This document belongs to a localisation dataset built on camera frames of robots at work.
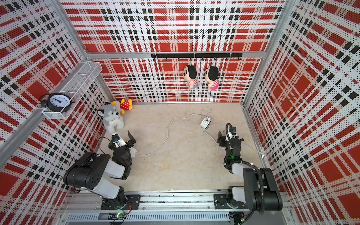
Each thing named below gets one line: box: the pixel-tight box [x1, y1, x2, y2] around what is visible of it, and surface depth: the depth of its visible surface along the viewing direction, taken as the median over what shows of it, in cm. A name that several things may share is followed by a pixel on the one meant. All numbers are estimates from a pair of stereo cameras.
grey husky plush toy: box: [97, 100, 125, 135], surface depth 96 cm
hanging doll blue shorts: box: [182, 64, 199, 90], surface depth 95 cm
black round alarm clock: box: [38, 92, 75, 113], surface depth 65 cm
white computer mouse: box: [200, 116, 212, 130], surface depth 101 cm
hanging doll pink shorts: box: [204, 66, 220, 91], surface depth 97 cm
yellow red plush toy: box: [110, 98, 133, 114], surface depth 117 cm
